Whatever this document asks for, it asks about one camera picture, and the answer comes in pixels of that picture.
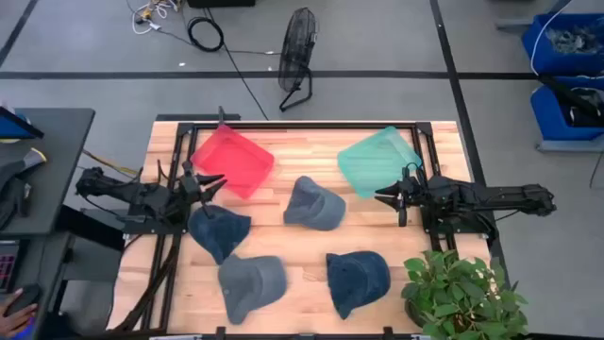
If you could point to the green leafy plant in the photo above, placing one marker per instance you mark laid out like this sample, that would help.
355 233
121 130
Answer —
462 297

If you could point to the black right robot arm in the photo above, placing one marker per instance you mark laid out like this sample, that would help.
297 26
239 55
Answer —
495 196

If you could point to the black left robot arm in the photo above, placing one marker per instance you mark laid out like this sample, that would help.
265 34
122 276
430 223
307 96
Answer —
141 196

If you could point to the black plant pot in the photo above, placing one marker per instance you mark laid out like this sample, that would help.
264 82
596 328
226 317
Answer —
411 314

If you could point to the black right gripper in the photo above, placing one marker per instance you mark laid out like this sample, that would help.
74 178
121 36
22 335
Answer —
411 189

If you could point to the dark blue cap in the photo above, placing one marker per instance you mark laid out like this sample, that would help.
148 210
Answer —
217 231
356 281

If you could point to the black bag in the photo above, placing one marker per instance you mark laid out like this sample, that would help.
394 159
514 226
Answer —
11 189

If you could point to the black side desk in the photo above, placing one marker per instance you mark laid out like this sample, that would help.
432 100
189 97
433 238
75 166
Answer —
52 156

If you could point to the black aluminium table frame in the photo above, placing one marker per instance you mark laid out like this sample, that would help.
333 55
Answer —
307 125

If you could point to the grey cap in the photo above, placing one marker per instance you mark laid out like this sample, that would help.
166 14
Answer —
311 205
250 283

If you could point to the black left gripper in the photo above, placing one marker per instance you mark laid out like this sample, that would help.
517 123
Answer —
191 183

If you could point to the person's hand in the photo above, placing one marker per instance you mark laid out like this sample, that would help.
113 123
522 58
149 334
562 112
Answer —
16 321

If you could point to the black floor fan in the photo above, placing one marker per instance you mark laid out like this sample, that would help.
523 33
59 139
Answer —
296 47

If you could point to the blue plastic crate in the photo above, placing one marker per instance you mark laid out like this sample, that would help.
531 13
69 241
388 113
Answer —
547 115
557 61

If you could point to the green translucent plastic bin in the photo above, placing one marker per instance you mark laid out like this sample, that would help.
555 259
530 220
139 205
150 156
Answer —
373 160

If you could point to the red translucent plastic bin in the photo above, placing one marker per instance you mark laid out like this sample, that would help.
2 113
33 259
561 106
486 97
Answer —
233 158

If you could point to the black phone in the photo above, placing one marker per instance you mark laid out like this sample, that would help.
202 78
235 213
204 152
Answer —
26 296

